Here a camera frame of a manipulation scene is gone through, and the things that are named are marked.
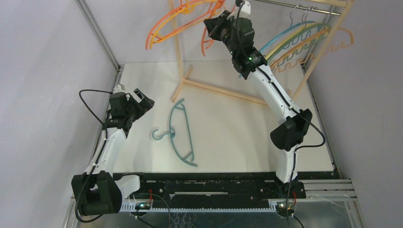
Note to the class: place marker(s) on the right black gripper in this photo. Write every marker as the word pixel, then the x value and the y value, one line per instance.
pixel 217 28

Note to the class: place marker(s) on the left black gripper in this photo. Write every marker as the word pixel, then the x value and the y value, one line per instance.
pixel 143 106

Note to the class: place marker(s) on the orange plastic hanger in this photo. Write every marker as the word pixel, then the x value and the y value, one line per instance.
pixel 163 22
pixel 213 11

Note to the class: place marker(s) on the yellow-orange plastic hanger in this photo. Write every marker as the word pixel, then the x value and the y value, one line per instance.
pixel 167 19

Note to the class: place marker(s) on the pale yellow wavy hanger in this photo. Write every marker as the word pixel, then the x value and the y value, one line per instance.
pixel 301 38

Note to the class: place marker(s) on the teal plastic hanger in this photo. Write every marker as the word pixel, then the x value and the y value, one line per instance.
pixel 179 134

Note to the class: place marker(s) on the blue wavy hanger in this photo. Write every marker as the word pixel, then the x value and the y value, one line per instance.
pixel 291 27

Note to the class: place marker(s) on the pale green wavy hanger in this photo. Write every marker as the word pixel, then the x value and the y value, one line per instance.
pixel 290 39

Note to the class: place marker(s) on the light orange wavy hanger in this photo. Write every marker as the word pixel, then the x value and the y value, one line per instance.
pixel 291 58

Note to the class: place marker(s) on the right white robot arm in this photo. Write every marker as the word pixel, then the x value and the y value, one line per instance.
pixel 293 122

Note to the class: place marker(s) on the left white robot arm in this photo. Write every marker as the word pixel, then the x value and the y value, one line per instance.
pixel 95 191

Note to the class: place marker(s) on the metal hanging rod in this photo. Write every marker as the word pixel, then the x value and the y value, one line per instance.
pixel 301 7

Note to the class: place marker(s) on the left circuit board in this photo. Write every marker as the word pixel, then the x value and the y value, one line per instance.
pixel 139 206

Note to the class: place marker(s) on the circuit board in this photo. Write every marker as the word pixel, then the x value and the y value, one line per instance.
pixel 285 211
pixel 139 206

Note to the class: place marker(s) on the right circuit board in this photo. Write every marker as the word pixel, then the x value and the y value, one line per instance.
pixel 285 211

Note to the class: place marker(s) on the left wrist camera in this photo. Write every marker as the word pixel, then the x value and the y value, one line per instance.
pixel 120 88

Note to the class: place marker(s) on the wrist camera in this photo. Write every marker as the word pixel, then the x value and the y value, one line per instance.
pixel 120 88
pixel 243 9

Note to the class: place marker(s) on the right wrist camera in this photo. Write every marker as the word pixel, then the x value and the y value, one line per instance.
pixel 243 9

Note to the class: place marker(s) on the right aluminium frame post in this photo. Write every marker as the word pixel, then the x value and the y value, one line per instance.
pixel 316 159

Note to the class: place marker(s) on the aluminium frame post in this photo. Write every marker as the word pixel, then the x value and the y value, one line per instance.
pixel 316 159
pixel 99 35

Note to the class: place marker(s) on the left aluminium frame post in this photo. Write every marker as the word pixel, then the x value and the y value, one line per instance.
pixel 99 35

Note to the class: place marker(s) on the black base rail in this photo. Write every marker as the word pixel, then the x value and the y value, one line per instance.
pixel 230 190

